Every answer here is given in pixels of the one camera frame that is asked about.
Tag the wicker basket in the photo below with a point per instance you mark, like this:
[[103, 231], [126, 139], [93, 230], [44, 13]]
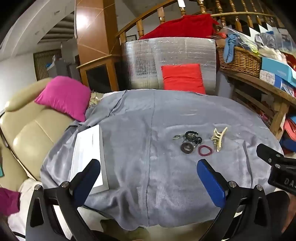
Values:
[[242, 61]]

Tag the pile of plastic bags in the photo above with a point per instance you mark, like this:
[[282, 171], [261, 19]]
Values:
[[270, 42]]

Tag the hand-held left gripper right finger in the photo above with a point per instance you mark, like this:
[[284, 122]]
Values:
[[211, 183]]

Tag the blue cardboard box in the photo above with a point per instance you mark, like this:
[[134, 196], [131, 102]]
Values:
[[277, 68]]

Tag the silver foil panel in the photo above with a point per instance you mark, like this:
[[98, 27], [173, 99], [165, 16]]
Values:
[[143, 60]]

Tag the cream hair claw clip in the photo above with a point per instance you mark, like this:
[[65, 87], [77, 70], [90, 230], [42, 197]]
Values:
[[218, 136]]

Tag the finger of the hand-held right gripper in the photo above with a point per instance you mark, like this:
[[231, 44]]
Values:
[[268, 154]]

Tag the brown wicker panel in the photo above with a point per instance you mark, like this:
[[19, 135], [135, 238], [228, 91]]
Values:
[[41, 64]]

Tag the person's right forearm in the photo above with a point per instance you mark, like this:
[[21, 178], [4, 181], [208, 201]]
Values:
[[278, 208]]

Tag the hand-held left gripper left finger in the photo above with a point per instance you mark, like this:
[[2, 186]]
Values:
[[89, 178]]

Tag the black scrunchie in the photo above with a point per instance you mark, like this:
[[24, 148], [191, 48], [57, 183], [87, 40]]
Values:
[[192, 134]]

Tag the red cushion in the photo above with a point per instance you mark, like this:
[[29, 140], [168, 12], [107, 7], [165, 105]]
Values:
[[182, 78]]

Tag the grey cloth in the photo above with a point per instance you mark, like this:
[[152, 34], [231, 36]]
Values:
[[148, 162]]

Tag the red blanket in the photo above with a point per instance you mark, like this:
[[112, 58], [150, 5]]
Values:
[[185, 26]]

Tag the pink cushion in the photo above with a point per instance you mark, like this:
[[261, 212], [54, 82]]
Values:
[[63, 97]]

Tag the blue cloth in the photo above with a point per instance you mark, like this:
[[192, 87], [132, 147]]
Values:
[[230, 48]]

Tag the wooden side table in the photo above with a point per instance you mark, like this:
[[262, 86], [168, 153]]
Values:
[[266, 89]]

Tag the beige patterned cloth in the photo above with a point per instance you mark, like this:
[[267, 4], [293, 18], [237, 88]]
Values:
[[94, 99]]

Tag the magenta cloth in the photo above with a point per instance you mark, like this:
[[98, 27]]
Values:
[[9, 201]]

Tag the wooden stair railing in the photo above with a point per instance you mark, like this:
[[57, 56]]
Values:
[[140, 25]]

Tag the white box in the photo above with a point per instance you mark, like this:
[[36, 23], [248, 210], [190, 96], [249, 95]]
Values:
[[86, 153]]

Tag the wooden cabinet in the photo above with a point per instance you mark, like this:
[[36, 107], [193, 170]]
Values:
[[99, 74]]

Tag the brown wooden pillar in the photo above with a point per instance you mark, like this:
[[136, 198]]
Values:
[[92, 27]]

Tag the beige leather sofa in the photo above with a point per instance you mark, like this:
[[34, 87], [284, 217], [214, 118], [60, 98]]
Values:
[[30, 136]]

